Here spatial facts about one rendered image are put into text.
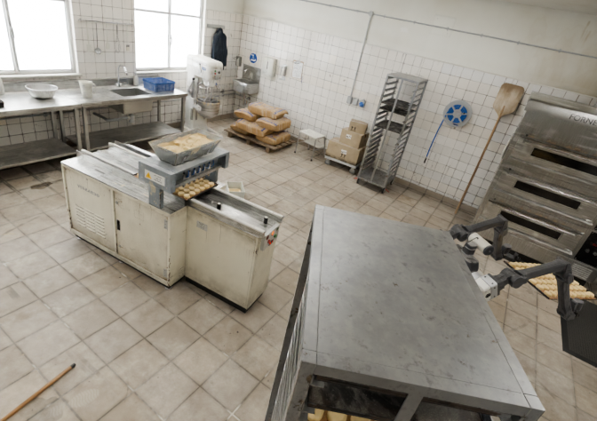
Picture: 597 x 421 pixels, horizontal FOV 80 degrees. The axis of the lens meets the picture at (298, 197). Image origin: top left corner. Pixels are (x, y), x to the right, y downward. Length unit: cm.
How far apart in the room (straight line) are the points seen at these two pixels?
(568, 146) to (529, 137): 41
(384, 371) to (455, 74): 562
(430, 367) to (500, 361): 18
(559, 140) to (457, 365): 443
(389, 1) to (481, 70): 179
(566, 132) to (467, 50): 191
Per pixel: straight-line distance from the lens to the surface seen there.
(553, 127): 511
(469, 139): 621
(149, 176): 293
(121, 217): 342
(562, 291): 283
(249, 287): 305
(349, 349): 80
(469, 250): 242
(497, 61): 609
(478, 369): 90
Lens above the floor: 240
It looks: 27 degrees down
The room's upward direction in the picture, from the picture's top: 12 degrees clockwise
